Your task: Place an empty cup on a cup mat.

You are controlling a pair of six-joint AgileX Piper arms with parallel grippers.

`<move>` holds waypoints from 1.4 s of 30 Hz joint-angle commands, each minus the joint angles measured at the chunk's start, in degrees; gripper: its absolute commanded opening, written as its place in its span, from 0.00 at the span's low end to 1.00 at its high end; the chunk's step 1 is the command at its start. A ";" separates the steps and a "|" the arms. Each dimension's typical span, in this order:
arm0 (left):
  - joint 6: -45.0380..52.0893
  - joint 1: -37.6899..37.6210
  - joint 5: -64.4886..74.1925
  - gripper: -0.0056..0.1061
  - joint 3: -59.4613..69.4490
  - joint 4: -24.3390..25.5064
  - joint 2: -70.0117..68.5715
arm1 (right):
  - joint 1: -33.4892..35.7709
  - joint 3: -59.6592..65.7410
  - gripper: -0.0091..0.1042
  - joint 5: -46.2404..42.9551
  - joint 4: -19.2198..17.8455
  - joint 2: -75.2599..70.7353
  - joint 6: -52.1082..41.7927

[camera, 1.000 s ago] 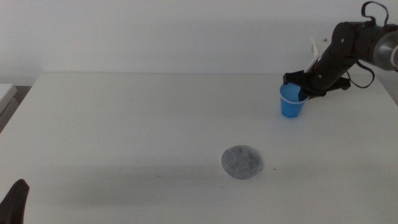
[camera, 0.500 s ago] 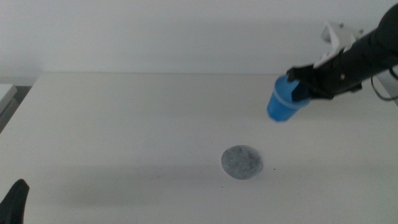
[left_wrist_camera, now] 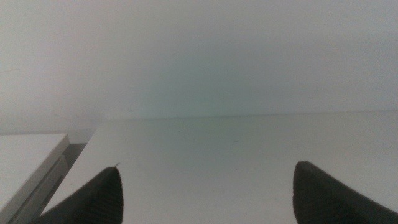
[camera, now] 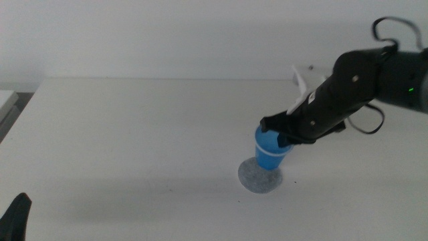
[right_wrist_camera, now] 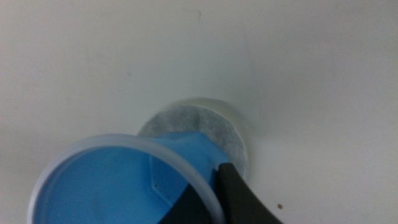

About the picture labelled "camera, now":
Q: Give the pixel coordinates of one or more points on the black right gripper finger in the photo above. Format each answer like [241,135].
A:
[271,124]
[286,140]

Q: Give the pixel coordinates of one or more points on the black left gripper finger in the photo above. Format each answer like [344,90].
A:
[16,219]

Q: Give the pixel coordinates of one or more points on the blue plastic cup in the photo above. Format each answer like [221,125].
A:
[268,157]

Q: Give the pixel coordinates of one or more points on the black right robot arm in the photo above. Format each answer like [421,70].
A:
[394,77]

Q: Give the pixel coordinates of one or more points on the grey round cup mat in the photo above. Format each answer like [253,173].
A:
[259,183]

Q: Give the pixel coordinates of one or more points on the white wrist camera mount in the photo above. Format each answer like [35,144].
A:
[302,100]

